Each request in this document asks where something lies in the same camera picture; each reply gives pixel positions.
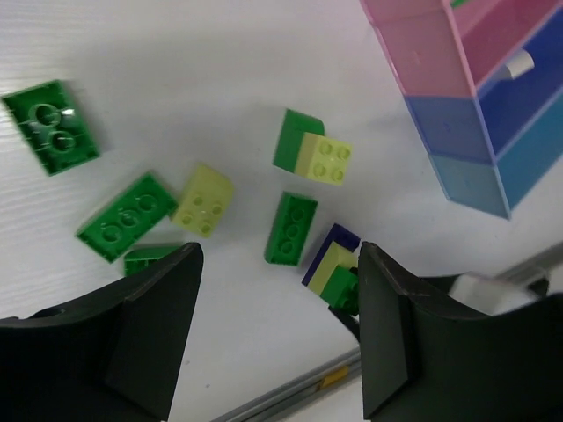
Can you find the green long lego brick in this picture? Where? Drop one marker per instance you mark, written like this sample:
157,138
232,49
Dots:
120,223

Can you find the yellow lego brick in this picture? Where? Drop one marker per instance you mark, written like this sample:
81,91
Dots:
203,201

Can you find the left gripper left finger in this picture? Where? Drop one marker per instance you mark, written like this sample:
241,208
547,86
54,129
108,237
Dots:
111,355

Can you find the small pink container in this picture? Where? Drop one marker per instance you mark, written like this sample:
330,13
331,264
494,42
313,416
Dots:
437,50

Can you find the green yellow blue lego stack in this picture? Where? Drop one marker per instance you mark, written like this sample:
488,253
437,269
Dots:
332,274

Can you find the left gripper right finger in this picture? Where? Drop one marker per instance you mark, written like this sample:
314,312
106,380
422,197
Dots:
427,357

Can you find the light blue container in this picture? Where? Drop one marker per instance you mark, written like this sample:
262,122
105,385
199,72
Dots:
498,189

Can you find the dark blue container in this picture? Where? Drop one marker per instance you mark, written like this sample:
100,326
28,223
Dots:
509,116

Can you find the aluminium front rail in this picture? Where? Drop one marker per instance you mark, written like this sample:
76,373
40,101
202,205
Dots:
520,285

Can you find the green small lego upside down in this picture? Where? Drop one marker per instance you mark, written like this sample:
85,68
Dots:
142,257

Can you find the green narrow lego brick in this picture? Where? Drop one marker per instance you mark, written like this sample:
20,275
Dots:
291,226

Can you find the green and yellow lego stack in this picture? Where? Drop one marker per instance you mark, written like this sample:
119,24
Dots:
304,149

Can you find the small green lego piece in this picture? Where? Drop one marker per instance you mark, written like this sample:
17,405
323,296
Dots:
456,3

